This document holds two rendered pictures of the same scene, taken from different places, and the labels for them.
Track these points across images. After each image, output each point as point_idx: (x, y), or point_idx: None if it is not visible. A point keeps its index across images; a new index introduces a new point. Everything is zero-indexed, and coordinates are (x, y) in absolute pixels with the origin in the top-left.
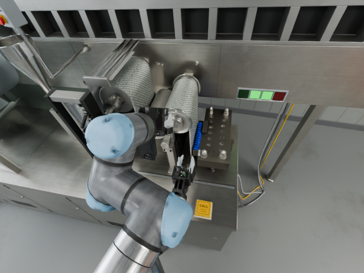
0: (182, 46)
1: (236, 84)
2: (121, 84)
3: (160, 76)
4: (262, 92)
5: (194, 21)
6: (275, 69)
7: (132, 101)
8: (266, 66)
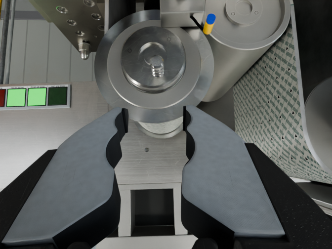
0: (173, 177)
1: (72, 114)
2: (329, 182)
3: (218, 115)
4: (24, 103)
5: (158, 201)
6: (15, 148)
7: (301, 132)
8: (29, 152)
